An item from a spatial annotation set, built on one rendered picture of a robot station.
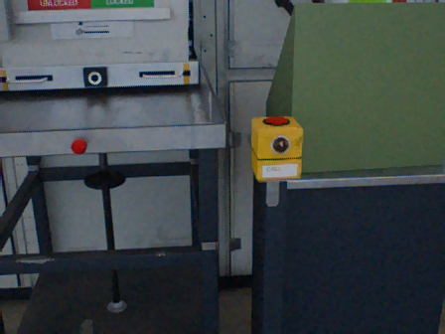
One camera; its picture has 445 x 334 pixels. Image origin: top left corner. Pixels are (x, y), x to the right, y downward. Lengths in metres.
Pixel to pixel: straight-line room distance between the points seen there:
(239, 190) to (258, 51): 0.49
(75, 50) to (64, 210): 0.71
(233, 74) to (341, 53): 0.78
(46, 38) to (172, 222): 0.84
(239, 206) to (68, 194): 0.61
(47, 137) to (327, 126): 0.59
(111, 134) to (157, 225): 0.87
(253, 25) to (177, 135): 0.73
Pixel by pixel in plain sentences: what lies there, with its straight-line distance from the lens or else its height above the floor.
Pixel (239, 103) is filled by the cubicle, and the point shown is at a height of 0.72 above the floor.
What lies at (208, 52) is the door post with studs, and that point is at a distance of 1.84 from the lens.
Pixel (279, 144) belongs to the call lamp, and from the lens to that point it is 0.96.
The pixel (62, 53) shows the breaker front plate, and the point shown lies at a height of 0.96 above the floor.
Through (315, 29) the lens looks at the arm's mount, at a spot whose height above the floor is 1.05.
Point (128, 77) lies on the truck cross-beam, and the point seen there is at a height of 0.89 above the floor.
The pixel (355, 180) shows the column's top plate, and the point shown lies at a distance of 1.18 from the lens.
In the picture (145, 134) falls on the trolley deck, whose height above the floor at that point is 0.83.
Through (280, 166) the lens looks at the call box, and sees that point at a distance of 0.99.
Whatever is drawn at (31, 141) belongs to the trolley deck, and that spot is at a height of 0.82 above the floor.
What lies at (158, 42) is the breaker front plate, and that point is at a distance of 1.49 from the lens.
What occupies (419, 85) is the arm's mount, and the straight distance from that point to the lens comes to 1.22.
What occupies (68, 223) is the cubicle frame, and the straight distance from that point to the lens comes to 2.04.
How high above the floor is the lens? 1.17
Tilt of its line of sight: 20 degrees down
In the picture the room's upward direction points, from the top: 1 degrees counter-clockwise
